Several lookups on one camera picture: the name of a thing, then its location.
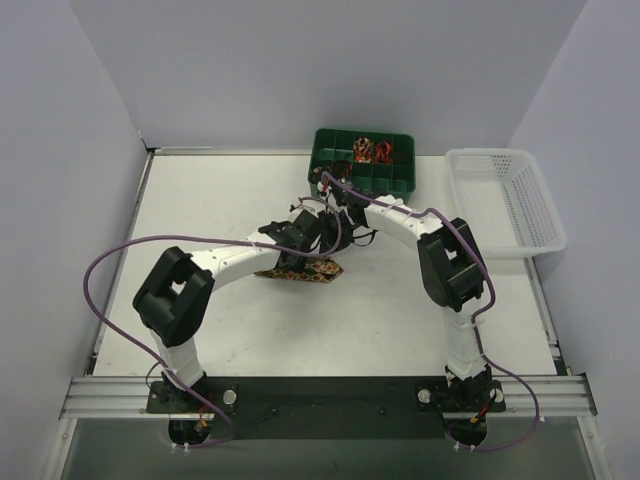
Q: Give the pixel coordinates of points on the paisley patterned necktie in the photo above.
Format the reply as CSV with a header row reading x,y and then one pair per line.
x,y
322,270

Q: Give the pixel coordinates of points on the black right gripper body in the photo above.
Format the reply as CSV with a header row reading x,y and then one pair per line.
x,y
352,211

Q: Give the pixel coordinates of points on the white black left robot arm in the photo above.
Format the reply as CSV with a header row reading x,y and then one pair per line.
x,y
174,297

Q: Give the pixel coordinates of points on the rolled orange black tie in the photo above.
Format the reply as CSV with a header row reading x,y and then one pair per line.
x,y
383,153

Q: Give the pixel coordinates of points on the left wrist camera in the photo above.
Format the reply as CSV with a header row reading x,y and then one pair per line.
x,y
302,203

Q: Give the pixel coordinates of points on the white perforated plastic basket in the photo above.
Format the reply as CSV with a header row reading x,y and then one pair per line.
x,y
503,197

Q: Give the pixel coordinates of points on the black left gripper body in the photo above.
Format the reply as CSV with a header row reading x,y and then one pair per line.
x,y
298,255

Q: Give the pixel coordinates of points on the aluminium front rail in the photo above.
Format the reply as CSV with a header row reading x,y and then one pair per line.
x,y
126,397

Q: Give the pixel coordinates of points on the rolled dark brown tie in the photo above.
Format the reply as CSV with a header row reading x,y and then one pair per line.
x,y
315,175

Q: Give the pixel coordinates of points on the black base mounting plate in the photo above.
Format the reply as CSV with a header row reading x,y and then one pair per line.
x,y
328,408

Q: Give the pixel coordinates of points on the green compartment organizer box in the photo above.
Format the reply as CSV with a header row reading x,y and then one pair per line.
x,y
399,178

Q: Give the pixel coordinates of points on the rolled red black tie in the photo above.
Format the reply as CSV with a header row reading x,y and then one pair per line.
x,y
342,170

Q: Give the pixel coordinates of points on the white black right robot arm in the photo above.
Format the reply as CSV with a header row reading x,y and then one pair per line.
x,y
454,274

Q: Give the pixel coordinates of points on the rolled cream paisley tie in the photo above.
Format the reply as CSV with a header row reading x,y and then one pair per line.
x,y
363,150

